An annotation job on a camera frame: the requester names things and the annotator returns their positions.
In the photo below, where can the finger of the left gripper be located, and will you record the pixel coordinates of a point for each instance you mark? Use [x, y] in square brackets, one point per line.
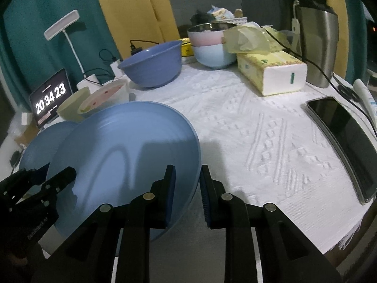
[60, 178]
[29, 178]

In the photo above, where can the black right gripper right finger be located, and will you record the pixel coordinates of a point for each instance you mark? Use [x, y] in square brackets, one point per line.
[261, 240]

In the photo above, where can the pink dotted ceramic bowl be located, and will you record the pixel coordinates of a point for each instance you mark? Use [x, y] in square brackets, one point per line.
[113, 93]

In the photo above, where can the black charger plug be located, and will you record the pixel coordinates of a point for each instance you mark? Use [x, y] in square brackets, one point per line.
[134, 50]

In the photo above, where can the light blue bowl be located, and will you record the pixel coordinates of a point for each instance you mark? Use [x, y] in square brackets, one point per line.
[214, 56]

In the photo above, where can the white container with clutter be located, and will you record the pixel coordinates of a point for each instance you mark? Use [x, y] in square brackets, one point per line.
[216, 14]

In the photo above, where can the black smartphone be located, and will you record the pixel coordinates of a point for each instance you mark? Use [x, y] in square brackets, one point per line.
[351, 143]

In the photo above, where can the white tube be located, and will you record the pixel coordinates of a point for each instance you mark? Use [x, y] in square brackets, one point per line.
[367, 99]

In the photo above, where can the blue plastic plate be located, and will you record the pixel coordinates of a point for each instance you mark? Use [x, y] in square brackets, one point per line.
[44, 146]
[118, 153]

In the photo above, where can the yellow curtain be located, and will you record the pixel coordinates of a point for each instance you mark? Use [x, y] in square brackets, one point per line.
[127, 20]

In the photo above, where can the pink bowl with steel liner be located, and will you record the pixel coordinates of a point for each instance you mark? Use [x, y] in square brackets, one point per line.
[211, 33]

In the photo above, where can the tablet showing clock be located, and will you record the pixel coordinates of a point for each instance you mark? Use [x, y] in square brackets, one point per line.
[47, 98]

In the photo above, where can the white charger plug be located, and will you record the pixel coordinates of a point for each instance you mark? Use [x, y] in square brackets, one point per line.
[116, 70]

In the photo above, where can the white textured tablecloth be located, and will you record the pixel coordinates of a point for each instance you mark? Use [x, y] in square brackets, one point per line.
[267, 149]

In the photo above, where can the teal curtain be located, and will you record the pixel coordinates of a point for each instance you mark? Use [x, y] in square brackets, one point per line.
[28, 59]

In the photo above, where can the yellow tissue pack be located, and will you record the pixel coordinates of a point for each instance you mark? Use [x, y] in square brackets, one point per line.
[262, 58]

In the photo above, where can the steel tumbler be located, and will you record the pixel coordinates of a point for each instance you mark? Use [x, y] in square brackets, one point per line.
[319, 36]

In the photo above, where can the cream ceramic bowl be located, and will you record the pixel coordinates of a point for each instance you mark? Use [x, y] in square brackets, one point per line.
[68, 109]

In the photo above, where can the yellow snack packet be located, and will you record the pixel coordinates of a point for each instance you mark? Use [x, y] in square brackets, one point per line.
[186, 48]

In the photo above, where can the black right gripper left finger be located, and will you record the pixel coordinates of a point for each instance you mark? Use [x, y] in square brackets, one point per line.
[113, 243]

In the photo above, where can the black round puck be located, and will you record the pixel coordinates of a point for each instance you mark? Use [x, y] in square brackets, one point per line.
[15, 158]

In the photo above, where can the white desk lamp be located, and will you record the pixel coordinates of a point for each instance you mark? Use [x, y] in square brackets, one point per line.
[60, 26]

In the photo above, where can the small white box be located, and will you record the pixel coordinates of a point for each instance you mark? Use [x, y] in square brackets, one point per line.
[26, 118]

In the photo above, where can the brown cardboard box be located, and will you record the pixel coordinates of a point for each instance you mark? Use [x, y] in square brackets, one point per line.
[31, 131]

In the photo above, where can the dark blue plastic bowl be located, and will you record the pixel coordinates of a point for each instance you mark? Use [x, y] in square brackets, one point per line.
[154, 67]

